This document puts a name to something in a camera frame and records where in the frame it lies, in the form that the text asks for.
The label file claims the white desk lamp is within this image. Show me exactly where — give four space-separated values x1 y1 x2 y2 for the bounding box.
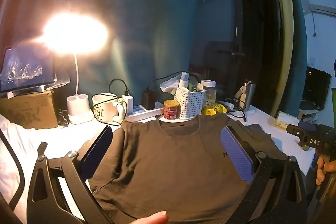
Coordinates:
42 13 109 125

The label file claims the person's right hand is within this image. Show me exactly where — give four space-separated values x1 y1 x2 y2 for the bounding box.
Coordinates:
316 154 336 186

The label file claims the person's left hand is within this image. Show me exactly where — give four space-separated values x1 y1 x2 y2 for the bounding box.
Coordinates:
131 211 169 224

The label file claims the white perforated plastic basket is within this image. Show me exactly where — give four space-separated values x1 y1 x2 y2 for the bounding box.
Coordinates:
175 88 205 119

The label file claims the clear jar with white lid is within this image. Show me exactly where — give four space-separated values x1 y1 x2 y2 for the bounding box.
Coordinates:
201 80 217 109

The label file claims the pale yellow post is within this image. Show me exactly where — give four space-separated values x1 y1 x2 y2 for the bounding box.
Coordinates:
264 0 295 117

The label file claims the stainless steel tumbler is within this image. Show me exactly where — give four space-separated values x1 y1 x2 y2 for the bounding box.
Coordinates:
238 80 257 111

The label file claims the beige strap tag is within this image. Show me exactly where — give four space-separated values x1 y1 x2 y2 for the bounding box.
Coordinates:
234 81 249 98

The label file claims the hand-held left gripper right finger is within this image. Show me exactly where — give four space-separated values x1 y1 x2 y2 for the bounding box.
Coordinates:
220 124 307 224

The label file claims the white tissue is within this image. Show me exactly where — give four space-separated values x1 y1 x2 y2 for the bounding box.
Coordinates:
160 76 181 95

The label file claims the black curved frame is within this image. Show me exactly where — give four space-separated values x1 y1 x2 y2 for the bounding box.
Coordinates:
0 132 26 214

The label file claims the brown cardboard box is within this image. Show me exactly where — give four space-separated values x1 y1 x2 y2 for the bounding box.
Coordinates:
0 90 59 130

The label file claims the yellow duck print bag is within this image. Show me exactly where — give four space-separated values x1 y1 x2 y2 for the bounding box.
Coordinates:
202 103 228 116

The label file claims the dark metal clip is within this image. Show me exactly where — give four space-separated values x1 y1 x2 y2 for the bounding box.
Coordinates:
59 109 69 126

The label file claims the red can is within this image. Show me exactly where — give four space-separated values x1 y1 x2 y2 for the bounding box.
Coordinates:
163 100 180 120

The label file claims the black adapter cable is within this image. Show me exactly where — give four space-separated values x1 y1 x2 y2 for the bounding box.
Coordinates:
146 74 200 93

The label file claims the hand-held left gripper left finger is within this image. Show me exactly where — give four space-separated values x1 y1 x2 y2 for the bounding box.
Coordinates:
26 124 116 224

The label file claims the pale yellow small box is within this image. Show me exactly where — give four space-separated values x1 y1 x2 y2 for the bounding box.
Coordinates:
274 111 300 131

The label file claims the black power adapter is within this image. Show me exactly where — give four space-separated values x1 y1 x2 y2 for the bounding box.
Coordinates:
142 91 155 110

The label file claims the white power strip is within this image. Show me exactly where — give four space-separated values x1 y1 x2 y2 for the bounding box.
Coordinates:
126 102 164 122

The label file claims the white mug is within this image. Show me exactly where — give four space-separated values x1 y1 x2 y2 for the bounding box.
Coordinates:
92 93 126 125

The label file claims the white cloth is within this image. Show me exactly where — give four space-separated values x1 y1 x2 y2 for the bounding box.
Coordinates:
0 114 49 224

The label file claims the teal curtain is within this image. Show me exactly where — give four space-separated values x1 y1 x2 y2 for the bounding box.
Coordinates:
16 0 237 122

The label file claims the tablet on white stand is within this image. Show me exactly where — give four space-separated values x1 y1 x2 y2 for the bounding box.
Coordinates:
0 46 58 99

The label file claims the brown t-shirt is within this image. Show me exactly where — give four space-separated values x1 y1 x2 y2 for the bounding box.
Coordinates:
79 114 288 224

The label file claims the long black cable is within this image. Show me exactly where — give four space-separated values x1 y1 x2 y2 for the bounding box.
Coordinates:
223 99 248 123

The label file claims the grey spray bottle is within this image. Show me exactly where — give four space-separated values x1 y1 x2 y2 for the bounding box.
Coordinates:
179 72 190 89

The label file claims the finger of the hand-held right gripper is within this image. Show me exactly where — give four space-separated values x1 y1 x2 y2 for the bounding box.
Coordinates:
286 123 303 140

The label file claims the white charger black cable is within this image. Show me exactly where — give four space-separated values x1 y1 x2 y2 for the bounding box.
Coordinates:
109 79 130 96

